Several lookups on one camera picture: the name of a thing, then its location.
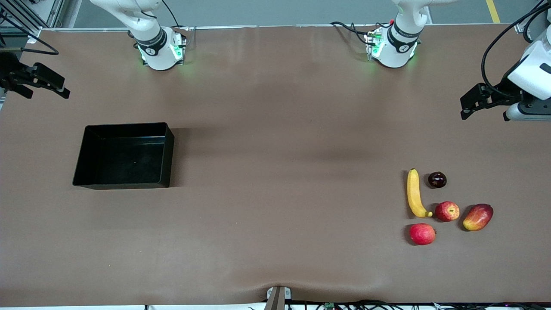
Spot black plastic box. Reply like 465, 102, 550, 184
72, 122, 175, 190

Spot red yellow apple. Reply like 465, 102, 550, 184
435, 201, 460, 222

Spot yellow banana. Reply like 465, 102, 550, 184
407, 168, 433, 218

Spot round red apple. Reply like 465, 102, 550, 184
409, 223, 437, 246

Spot dark purple plum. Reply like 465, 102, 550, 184
428, 171, 447, 189

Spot red yellow mango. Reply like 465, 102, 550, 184
462, 203, 494, 232

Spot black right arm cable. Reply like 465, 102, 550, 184
0, 11, 60, 56

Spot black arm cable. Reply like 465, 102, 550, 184
481, 1, 551, 87
0, 11, 60, 56

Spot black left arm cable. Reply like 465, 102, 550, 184
481, 1, 551, 87

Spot aluminium frame profile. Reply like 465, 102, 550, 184
0, 0, 65, 43

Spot black right base cable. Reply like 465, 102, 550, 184
161, 0, 190, 31

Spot black base cable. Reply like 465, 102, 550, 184
330, 21, 379, 46
161, 0, 190, 31

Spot black left base cable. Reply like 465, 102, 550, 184
330, 21, 379, 46

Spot silver table edge rail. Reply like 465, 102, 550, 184
41, 24, 523, 33

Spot metal table clamp bracket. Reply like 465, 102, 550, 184
266, 286, 292, 310

